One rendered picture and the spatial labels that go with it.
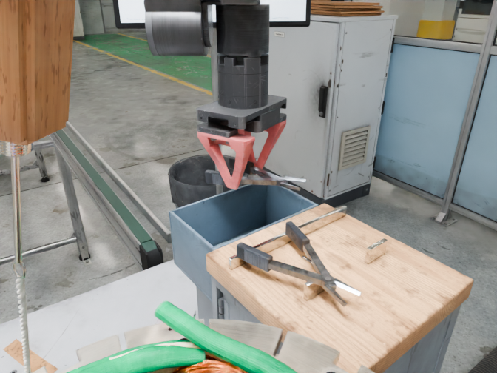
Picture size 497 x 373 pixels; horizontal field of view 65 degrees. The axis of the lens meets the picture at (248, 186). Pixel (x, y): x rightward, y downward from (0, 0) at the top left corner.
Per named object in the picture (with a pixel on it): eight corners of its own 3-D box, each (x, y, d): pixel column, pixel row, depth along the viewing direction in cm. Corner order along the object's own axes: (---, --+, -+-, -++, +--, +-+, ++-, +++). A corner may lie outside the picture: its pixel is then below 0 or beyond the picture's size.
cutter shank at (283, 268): (268, 268, 37) (268, 263, 37) (272, 264, 38) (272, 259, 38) (329, 288, 35) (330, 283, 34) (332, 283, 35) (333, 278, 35)
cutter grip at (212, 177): (205, 183, 49) (204, 172, 49) (208, 180, 50) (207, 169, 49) (234, 187, 48) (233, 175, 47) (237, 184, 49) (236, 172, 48)
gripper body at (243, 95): (194, 124, 44) (190, 56, 41) (243, 105, 52) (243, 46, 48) (242, 135, 41) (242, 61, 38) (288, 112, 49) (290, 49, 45)
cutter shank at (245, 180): (234, 183, 48) (234, 178, 47) (235, 180, 48) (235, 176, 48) (283, 186, 47) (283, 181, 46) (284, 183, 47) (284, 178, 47)
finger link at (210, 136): (198, 189, 48) (194, 113, 44) (231, 169, 53) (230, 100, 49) (245, 203, 44) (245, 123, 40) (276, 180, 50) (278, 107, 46)
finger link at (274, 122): (212, 180, 50) (208, 107, 46) (242, 162, 55) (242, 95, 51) (258, 193, 47) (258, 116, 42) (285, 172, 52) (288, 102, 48)
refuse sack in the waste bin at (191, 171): (161, 225, 207) (154, 164, 192) (223, 205, 227) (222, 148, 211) (195, 262, 179) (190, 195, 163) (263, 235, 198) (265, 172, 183)
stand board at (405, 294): (205, 271, 44) (205, 253, 43) (322, 217, 54) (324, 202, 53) (347, 405, 30) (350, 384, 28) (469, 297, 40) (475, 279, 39)
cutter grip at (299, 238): (285, 234, 44) (285, 221, 43) (291, 232, 44) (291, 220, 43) (302, 253, 40) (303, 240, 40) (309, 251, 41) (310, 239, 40)
